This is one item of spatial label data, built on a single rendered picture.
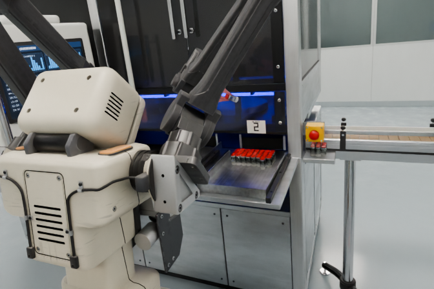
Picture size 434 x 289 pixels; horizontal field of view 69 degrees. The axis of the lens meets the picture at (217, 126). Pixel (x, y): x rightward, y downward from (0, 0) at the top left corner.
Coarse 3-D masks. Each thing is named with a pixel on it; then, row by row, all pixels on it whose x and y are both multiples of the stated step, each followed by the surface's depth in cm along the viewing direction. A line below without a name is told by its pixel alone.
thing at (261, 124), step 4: (248, 124) 141; (252, 124) 140; (256, 124) 139; (260, 124) 139; (264, 124) 138; (248, 128) 142; (252, 128) 141; (256, 128) 140; (260, 128) 139; (264, 128) 139; (248, 132) 142; (252, 132) 141; (256, 132) 141; (260, 132) 140; (264, 132) 139
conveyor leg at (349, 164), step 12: (348, 168) 145; (348, 180) 146; (348, 192) 148; (348, 204) 149; (348, 216) 151; (348, 228) 153; (348, 240) 155; (348, 252) 157; (348, 264) 159; (348, 276) 161
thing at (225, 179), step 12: (228, 156) 143; (216, 168) 131; (228, 168) 133; (240, 168) 132; (252, 168) 130; (276, 168) 120; (216, 180) 123; (228, 180) 122; (240, 180) 121; (252, 180) 120; (264, 180) 119; (216, 192) 113; (228, 192) 111; (240, 192) 109; (252, 192) 107; (264, 192) 105
